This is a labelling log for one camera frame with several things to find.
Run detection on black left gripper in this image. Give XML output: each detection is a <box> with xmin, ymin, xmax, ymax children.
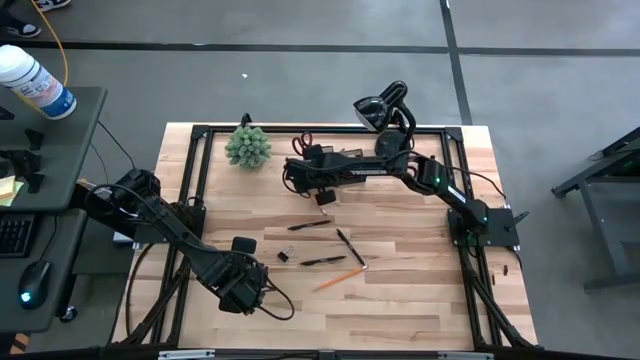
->
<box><xmin>202</xmin><ymin>235</ymin><xmax>271</xmax><ymax>316</ymax></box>

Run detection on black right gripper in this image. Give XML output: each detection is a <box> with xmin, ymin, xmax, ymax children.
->
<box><xmin>282</xmin><ymin>143</ymin><xmax>342</xmax><ymax>207</ymax></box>

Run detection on red handled scissors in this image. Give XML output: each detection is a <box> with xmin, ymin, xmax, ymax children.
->
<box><xmin>291</xmin><ymin>131</ymin><xmax>315</xmax><ymax>157</ymax></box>

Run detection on black ballpoint pen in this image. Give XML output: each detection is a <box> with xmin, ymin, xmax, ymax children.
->
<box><xmin>335</xmin><ymin>228</ymin><xmax>367</xmax><ymax>267</ymax></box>
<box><xmin>299</xmin><ymin>255</ymin><xmax>348</xmax><ymax>267</ymax></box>
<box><xmin>287</xmin><ymin>219</ymin><xmax>334</xmax><ymax>232</ymax></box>

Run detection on green potted plant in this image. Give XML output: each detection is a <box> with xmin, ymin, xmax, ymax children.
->
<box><xmin>224</xmin><ymin>124</ymin><xmax>274</xmax><ymax>170</ymax></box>

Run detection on black gooseneck desk lamp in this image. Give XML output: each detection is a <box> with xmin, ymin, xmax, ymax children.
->
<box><xmin>352</xmin><ymin>79</ymin><xmax>419</xmax><ymax>166</ymax></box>

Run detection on silver aluminium extrusion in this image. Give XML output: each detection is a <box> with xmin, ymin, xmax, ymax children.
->
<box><xmin>437</xmin><ymin>351</ymin><xmax>495</xmax><ymax>360</ymax></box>
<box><xmin>157</xmin><ymin>349</ymin><xmax>216</xmax><ymax>360</ymax></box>

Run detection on grey keyboard shelf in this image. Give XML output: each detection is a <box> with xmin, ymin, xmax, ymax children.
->
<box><xmin>0</xmin><ymin>208</ymin><xmax>89</xmax><ymax>335</ymax></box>

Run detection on black computer mouse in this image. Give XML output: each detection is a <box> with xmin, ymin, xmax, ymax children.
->
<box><xmin>18</xmin><ymin>259</ymin><xmax>53</xmax><ymax>310</ymax></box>

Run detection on grey side desk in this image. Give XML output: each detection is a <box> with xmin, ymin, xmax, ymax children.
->
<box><xmin>0</xmin><ymin>85</ymin><xmax>109</xmax><ymax>214</ymax></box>

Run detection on black keyboard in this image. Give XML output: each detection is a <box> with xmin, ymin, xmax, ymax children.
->
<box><xmin>0</xmin><ymin>214</ymin><xmax>36</xmax><ymax>259</ymax></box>

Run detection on black plastic part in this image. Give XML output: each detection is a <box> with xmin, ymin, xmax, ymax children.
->
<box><xmin>23</xmin><ymin>128</ymin><xmax>45</xmax><ymax>151</ymax></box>
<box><xmin>0</xmin><ymin>148</ymin><xmax>44</xmax><ymax>194</ymax></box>

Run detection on yellow sticky notes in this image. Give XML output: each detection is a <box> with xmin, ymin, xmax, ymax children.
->
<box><xmin>0</xmin><ymin>174</ymin><xmax>25</xmax><ymax>207</ymax></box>

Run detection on white wipes canister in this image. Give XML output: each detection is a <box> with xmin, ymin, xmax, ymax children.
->
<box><xmin>0</xmin><ymin>43</ymin><xmax>79</xmax><ymax>121</ymax></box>

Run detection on person's foot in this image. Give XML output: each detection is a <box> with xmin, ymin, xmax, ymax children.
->
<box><xmin>0</xmin><ymin>14</ymin><xmax>42</xmax><ymax>39</ymax></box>
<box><xmin>34</xmin><ymin>0</ymin><xmax>73</xmax><ymax>13</ymax></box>

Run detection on dark metal side table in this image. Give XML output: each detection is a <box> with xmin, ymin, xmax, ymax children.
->
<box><xmin>551</xmin><ymin>127</ymin><xmax>640</xmax><ymax>294</ymax></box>

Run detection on yellow cable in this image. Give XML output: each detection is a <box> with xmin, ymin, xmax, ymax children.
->
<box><xmin>28</xmin><ymin>0</ymin><xmax>70</xmax><ymax>87</ymax></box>

